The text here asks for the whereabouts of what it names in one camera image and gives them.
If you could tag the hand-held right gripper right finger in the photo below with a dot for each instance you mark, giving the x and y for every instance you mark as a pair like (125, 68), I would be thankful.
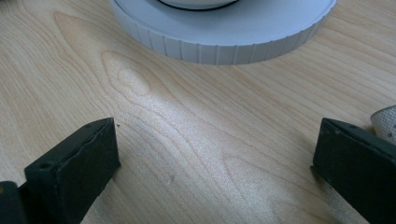
(358, 168)

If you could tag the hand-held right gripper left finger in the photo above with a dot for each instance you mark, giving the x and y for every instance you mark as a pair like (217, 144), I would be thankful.
(77, 174)

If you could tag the white ribbed tray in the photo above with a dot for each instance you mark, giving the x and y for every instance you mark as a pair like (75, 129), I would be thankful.
(224, 34)

